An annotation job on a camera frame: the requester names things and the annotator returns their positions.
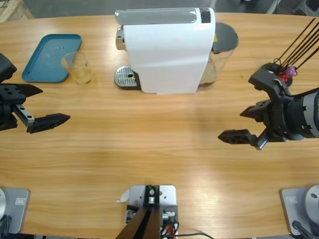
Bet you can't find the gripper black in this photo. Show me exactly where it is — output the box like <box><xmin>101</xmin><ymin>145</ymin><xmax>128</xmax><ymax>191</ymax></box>
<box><xmin>217</xmin><ymin>96</ymin><xmax>291</xmax><ymax>150</ymax></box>
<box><xmin>0</xmin><ymin>83</ymin><xmax>71</xmax><ymax>134</ymax></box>

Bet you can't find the purple coffee capsule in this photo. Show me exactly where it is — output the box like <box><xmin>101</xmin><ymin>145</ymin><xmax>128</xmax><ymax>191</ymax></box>
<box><xmin>284</xmin><ymin>66</ymin><xmax>298</xmax><ymax>78</ymax></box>

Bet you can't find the white capsule coffee machine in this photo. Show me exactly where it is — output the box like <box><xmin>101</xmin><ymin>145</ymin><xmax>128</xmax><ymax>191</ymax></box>
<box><xmin>114</xmin><ymin>6</ymin><xmax>216</xmax><ymax>95</ymax></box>

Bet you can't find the teal plastic tray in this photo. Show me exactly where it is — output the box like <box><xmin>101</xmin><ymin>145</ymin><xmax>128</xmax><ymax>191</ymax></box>
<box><xmin>21</xmin><ymin>33</ymin><xmax>83</xmax><ymax>84</ymax></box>

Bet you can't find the clear glass cup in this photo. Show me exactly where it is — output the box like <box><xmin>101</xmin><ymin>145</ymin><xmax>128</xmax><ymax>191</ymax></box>
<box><xmin>61</xmin><ymin>51</ymin><xmax>97</xmax><ymax>86</ymax></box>

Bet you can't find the clear water tank dark lid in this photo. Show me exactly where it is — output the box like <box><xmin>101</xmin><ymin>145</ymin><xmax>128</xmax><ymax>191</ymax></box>
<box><xmin>198</xmin><ymin>21</ymin><xmax>239</xmax><ymax>92</ymax></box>

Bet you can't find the wooden crate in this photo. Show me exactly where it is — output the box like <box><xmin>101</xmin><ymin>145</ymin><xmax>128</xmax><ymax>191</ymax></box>
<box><xmin>0</xmin><ymin>0</ymin><xmax>34</xmax><ymax>23</ymax></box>

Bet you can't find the white mounting block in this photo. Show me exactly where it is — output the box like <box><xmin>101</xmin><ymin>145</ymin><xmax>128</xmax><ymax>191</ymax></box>
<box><xmin>123</xmin><ymin>184</ymin><xmax>178</xmax><ymax>239</ymax></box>

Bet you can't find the white tape tag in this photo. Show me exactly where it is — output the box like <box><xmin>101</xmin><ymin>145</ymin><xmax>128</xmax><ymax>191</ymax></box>
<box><xmin>116</xmin><ymin>188</ymin><xmax>131</xmax><ymax>204</ymax></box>

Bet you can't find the dark chair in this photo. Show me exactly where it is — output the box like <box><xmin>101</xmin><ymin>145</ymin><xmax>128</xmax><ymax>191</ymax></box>
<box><xmin>304</xmin><ymin>0</ymin><xmax>319</xmax><ymax>17</ymax></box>

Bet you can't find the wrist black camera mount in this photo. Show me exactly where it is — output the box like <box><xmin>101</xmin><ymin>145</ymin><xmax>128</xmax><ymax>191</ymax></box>
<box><xmin>248</xmin><ymin>67</ymin><xmax>292</xmax><ymax>100</ymax></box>
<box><xmin>0</xmin><ymin>53</ymin><xmax>17</xmax><ymax>83</ymax></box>

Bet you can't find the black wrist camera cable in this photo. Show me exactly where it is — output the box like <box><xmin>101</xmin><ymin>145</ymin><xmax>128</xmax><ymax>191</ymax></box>
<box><xmin>273</xmin><ymin>78</ymin><xmax>319</xmax><ymax>98</ymax></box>

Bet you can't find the black wire capsule holder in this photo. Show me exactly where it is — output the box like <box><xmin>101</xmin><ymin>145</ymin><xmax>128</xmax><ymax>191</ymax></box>
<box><xmin>261</xmin><ymin>17</ymin><xmax>319</xmax><ymax>87</ymax></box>

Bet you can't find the arm grey base plate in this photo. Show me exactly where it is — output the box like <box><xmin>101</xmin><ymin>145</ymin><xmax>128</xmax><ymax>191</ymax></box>
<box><xmin>280</xmin><ymin>184</ymin><xmax>319</xmax><ymax>236</ymax></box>
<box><xmin>0</xmin><ymin>188</ymin><xmax>31</xmax><ymax>235</ymax></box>

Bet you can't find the arm base black cable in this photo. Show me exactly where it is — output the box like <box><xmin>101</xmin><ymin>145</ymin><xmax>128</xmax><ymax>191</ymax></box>
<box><xmin>291</xmin><ymin>220</ymin><xmax>315</xmax><ymax>239</ymax></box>
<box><xmin>0</xmin><ymin>215</ymin><xmax>12</xmax><ymax>235</ymax></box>

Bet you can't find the white metal frame leg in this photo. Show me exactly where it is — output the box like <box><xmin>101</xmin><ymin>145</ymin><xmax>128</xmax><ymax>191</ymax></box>
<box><xmin>265</xmin><ymin>0</ymin><xmax>282</xmax><ymax>14</ymax></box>

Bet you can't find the thin black cable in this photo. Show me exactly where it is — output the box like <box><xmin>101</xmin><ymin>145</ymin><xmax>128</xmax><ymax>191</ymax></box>
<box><xmin>174</xmin><ymin>232</ymin><xmax>215</xmax><ymax>239</ymax></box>

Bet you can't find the orange and black cable bundle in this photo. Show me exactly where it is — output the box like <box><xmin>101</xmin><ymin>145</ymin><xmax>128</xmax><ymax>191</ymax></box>
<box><xmin>160</xmin><ymin>220</ymin><xmax>180</xmax><ymax>236</ymax></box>

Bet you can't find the dark camera post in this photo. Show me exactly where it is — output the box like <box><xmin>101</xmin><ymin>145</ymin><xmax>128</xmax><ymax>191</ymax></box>
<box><xmin>116</xmin><ymin>185</ymin><xmax>161</xmax><ymax>239</ymax></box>

